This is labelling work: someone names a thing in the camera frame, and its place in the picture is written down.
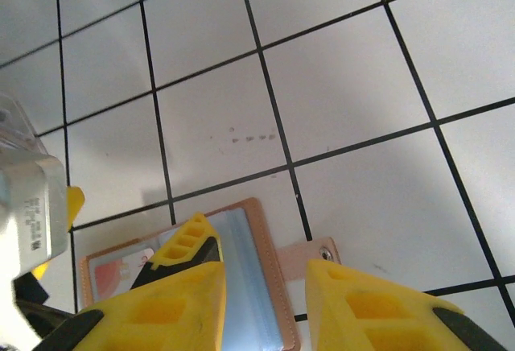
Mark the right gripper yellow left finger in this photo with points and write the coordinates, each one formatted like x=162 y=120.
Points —
x=201 y=294

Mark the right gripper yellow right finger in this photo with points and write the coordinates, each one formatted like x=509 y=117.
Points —
x=334 y=327

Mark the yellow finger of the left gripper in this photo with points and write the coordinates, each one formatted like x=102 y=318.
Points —
x=203 y=252
x=74 y=206

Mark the copper framed glass tray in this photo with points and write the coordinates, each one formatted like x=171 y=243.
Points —
x=257 y=278

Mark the red circle credit card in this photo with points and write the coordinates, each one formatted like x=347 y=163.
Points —
x=108 y=274

